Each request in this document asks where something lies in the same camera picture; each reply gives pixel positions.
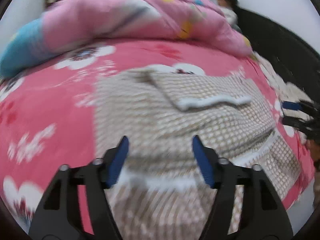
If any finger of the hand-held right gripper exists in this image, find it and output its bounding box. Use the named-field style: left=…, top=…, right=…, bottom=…
left=282, top=116, right=313, bottom=133
left=282, top=100, right=320, bottom=117

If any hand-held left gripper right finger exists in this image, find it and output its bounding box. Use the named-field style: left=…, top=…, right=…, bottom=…
left=192, top=135, right=293, bottom=240

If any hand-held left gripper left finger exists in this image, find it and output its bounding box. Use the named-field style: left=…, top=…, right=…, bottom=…
left=29, top=135, right=130, bottom=240

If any beige white checkered coat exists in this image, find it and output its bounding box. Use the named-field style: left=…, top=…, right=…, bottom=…
left=94, top=65, right=302, bottom=240

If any person's right hand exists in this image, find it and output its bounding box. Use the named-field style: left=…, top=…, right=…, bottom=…
left=307, top=140, right=320, bottom=170

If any white fluffy blanket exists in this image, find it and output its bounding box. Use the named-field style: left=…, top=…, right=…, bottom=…
left=255, top=52, right=313, bottom=105

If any black headboard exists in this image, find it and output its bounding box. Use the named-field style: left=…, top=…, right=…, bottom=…
left=235, top=6, right=320, bottom=105

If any pink floral bed sheet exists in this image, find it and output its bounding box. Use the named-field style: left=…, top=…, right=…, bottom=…
left=0, top=39, right=315, bottom=235

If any pink printed quilt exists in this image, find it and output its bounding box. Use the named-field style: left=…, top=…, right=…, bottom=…
left=0, top=0, right=253, bottom=78

